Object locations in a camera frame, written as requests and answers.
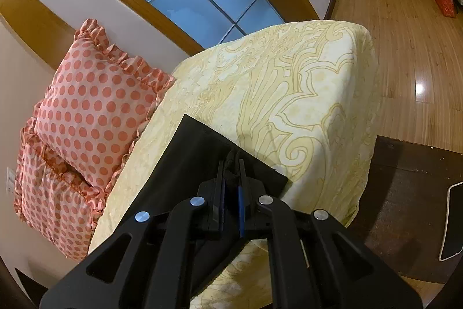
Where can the yellow patterned bed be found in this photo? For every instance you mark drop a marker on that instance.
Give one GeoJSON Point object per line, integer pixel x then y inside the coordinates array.
{"type": "Point", "coordinates": [275, 99]}

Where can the pink polka dot pillow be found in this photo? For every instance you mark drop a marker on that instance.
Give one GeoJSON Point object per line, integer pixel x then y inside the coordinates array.
{"type": "Point", "coordinates": [94, 106]}
{"type": "Point", "coordinates": [54, 200]}

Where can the black pants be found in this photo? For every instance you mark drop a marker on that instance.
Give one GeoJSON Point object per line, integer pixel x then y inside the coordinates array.
{"type": "Point", "coordinates": [202, 157]}

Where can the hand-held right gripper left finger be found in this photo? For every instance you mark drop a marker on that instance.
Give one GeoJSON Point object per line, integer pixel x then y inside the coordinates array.
{"type": "Point", "coordinates": [218, 202]}

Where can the dark brown rug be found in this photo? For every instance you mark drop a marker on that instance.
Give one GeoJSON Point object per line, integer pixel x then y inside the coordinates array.
{"type": "Point", "coordinates": [408, 200]}

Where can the white wall outlet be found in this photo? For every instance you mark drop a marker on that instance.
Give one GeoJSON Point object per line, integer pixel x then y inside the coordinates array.
{"type": "Point", "coordinates": [11, 178]}

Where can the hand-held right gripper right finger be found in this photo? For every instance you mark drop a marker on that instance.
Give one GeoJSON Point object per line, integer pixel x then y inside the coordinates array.
{"type": "Point", "coordinates": [241, 207]}

